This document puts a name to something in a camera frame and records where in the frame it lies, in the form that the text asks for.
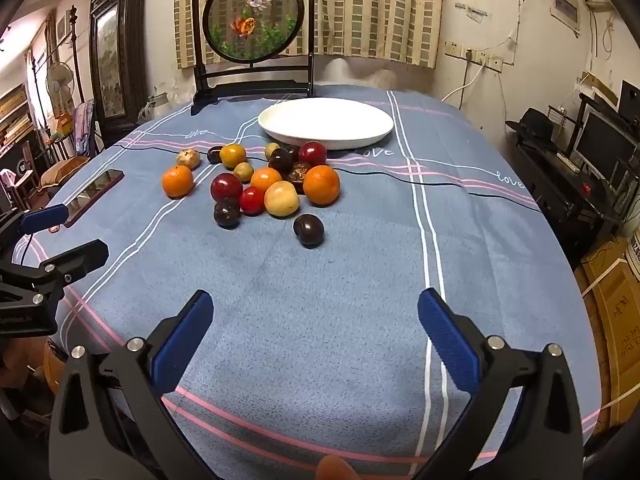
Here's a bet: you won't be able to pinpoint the bright red plum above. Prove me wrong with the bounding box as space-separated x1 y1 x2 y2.
238 186 267 217

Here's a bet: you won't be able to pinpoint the yellow-orange persimmon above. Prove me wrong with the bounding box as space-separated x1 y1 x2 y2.
220 144 247 169

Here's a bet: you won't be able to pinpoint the cardboard box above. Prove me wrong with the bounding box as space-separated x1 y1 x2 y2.
575 237 640 426

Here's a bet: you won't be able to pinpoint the wooden chair tan cushion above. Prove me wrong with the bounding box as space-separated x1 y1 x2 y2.
37 155 91 193

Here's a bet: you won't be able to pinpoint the television on stand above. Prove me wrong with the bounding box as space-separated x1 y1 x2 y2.
505 120 640 256

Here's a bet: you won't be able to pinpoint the round goldfish screen black stand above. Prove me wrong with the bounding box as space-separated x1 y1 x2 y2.
189 0 317 116

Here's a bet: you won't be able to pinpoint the white oval plate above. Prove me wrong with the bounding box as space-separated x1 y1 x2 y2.
258 97 395 151

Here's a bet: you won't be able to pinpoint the medium orange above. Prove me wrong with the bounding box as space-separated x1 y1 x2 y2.
250 167 283 193

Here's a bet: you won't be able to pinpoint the standing fan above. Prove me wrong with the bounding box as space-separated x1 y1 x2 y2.
46 62 76 111

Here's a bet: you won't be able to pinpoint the dark brown wrinkled fruit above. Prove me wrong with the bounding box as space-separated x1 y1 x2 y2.
286 162 311 194

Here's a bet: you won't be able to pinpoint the striped checked curtain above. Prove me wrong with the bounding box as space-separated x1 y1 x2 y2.
173 0 445 70

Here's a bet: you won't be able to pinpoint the large orange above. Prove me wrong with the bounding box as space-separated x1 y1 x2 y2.
303 165 341 207

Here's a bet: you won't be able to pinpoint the small orange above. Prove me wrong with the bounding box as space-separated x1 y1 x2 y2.
161 165 195 199

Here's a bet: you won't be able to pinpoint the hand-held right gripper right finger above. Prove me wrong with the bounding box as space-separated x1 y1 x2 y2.
417 287 586 480

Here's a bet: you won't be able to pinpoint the dark purple plum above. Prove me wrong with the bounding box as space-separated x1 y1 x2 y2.
293 214 325 248
214 198 243 230
268 147 295 173

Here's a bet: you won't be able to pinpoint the black speaker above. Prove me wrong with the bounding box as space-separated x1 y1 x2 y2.
618 80 640 121

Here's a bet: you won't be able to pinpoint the hanging clothes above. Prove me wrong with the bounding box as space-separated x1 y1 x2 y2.
74 100 97 156

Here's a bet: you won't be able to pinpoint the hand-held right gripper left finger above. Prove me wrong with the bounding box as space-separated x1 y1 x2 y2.
48 290 216 480

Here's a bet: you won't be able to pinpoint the pale yellow peach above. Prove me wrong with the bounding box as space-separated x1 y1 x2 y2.
264 180 301 218

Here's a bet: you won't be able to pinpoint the large dark red plum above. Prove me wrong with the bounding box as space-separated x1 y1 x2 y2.
298 141 328 167

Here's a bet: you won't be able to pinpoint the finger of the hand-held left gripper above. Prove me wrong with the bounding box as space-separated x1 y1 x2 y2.
0 239 110 311
0 203 70 263

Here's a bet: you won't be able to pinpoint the dark framed painting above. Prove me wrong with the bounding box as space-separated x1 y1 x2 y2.
89 0 151 136

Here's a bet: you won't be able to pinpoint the computer monitor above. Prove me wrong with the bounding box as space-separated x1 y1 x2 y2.
572 107 637 181

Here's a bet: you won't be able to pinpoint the black hat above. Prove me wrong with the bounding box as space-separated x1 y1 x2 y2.
506 108 556 142

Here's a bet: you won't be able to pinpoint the white jug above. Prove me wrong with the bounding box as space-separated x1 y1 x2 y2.
137 91 171 123

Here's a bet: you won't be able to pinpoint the wall electric panel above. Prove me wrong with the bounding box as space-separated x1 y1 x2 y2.
550 0 581 36

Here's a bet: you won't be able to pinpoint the phone with red case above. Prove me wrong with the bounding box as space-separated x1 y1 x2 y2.
62 169 125 229

